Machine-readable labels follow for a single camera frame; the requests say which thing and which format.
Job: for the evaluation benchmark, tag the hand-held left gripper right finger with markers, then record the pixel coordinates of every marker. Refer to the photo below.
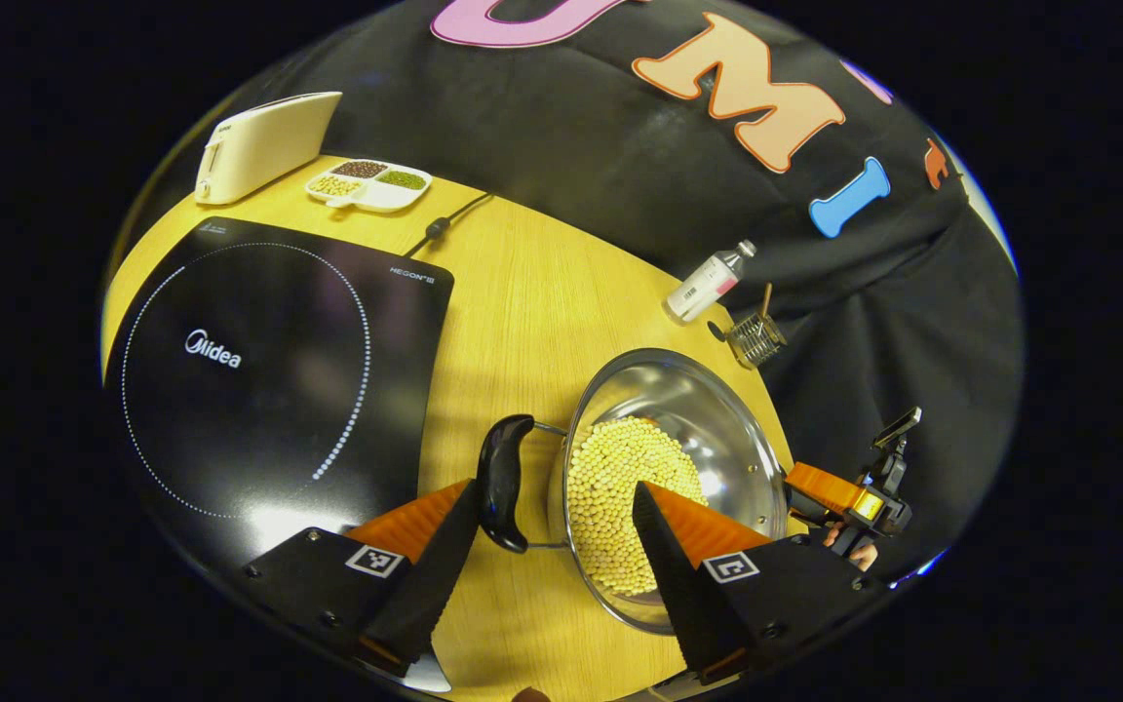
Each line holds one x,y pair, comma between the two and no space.
678,585

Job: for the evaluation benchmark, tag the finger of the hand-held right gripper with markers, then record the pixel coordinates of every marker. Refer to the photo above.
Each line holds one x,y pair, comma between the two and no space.
820,487

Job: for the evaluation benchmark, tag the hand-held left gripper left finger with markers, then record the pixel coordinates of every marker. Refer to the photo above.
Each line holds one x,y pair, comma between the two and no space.
415,595

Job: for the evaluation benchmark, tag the pile of pale soybeans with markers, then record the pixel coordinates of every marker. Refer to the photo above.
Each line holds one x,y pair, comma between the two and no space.
610,487

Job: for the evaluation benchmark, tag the black induction cooktop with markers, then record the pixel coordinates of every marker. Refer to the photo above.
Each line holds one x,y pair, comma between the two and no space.
259,390

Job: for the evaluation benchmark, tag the wooden stick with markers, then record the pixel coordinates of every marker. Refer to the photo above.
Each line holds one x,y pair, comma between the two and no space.
766,300

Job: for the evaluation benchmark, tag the white divided tray of beans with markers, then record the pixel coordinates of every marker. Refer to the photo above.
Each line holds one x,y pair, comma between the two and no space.
367,190

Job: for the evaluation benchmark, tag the white toaster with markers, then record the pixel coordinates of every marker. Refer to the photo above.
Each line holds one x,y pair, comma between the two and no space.
264,146

